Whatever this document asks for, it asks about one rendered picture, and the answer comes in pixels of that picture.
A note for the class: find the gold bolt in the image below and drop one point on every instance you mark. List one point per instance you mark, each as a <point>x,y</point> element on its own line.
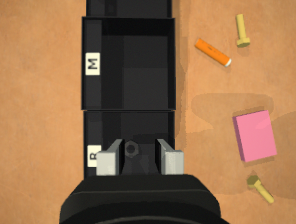
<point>254,182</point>
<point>243,40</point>

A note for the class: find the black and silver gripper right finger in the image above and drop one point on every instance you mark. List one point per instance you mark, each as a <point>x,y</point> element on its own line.
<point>168,161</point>

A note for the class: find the black rack of bins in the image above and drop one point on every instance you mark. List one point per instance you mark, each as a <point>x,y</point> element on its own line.
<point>128,80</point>

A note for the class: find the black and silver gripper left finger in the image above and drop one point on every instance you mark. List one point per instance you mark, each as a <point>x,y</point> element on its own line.
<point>111,162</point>

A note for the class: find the pink sticky note pad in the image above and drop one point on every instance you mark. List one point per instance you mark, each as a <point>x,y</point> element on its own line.
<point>254,135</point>

